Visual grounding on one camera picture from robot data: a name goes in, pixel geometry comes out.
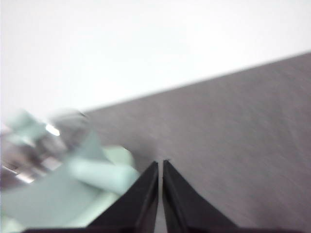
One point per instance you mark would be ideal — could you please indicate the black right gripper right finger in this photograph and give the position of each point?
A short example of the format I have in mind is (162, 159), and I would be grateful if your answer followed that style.
(184, 206)

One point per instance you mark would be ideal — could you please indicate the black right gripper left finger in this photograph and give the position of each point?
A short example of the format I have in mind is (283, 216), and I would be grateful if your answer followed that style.
(141, 206)

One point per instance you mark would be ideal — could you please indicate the green breakfast machine base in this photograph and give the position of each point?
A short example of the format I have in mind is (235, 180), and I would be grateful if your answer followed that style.
(48, 201)

